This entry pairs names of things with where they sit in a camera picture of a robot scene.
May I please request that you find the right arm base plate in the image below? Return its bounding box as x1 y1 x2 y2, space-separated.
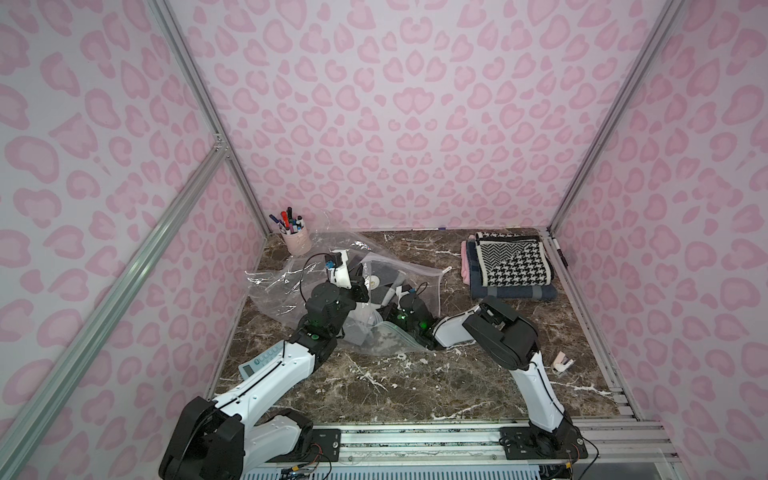
499 421 589 462

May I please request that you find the teal calculator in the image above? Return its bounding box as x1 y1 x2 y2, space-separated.
238 341 285 381

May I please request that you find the clear plastic vacuum bag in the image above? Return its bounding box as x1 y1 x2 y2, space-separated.
246 232 444 356

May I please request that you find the grey white striped blanket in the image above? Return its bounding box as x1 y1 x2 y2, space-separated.
343 262 406 346

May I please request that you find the aluminium corner post right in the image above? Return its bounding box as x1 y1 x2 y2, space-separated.
547 0 687 237

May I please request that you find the aluminium front rail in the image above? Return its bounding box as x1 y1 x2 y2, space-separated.
240 420 687 479

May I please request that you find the pink pen holder cup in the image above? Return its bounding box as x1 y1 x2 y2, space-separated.
281 227 312 256

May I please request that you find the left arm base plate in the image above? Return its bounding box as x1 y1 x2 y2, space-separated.
267 428 342 463

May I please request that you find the red marker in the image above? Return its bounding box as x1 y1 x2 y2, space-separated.
281 211 292 232

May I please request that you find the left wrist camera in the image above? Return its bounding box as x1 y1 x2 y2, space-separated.
324 250 348 271

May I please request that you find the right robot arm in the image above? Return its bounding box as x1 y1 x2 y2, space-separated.
381 293 584 459

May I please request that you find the aluminium corner post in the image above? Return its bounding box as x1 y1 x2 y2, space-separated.
547 0 687 237
147 0 270 236

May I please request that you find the blue marker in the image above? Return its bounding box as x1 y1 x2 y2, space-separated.
269 214 286 233

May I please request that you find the aluminium corner post left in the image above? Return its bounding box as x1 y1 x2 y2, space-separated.
147 0 270 236

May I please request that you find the dark blue striped blanket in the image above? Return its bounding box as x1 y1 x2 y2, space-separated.
465 241 558 301

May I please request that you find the black white houndstooth blanket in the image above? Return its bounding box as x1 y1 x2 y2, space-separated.
475 232 552 287

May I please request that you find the pink stapler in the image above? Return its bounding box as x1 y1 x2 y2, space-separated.
552 351 575 374

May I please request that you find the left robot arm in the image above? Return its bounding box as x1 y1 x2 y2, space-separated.
158 266 369 479

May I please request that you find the pink fluffy blanket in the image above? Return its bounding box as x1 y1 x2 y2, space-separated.
460 241 471 285

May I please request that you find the aluminium diagonal brace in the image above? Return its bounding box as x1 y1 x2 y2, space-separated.
1 143 230 479

